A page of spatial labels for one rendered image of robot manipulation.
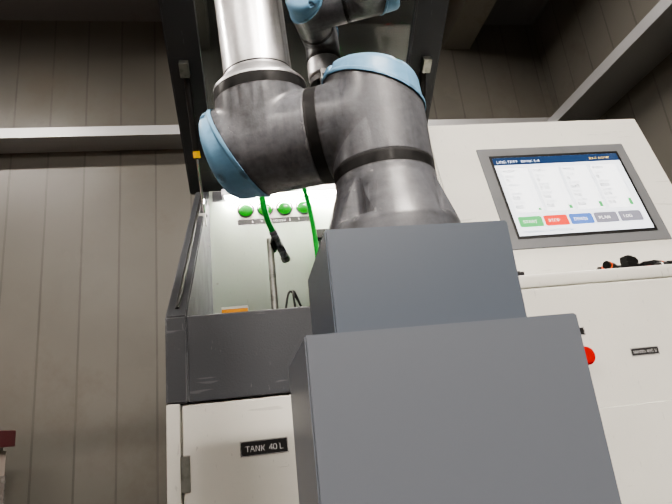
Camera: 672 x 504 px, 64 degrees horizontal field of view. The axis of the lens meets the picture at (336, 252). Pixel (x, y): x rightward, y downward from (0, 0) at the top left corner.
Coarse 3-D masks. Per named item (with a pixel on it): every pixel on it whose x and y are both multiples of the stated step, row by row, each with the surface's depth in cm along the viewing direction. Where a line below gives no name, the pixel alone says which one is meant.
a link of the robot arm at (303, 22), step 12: (288, 0) 105; (300, 0) 104; (312, 0) 104; (324, 0) 105; (336, 0) 105; (300, 12) 105; (312, 12) 105; (324, 12) 106; (336, 12) 106; (300, 24) 108; (312, 24) 108; (324, 24) 108; (336, 24) 109; (300, 36) 114; (312, 36) 111; (324, 36) 112
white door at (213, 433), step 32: (192, 416) 97; (224, 416) 98; (256, 416) 98; (288, 416) 99; (192, 448) 95; (224, 448) 96; (256, 448) 96; (288, 448) 97; (192, 480) 94; (224, 480) 94; (256, 480) 95; (288, 480) 96
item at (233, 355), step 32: (192, 320) 102; (224, 320) 103; (256, 320) 104; (288, 320) 104; (192, 352) 100; (224, 352) 101; (256, 352) 102; (288, 352) 102; (192, 384) 99; (224, 384) 99; (256, 384) 100; (288, 384) 101
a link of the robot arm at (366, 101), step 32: (352, 64) 61; (384, 64) 60; (320, 96) 61; (352, 96) 59; (384, 96) 59; (416, 96) 61; (320, 128) 60; (352, 128) 59; (384, 128) 57; (416, 128) 59; (320, 160) 61
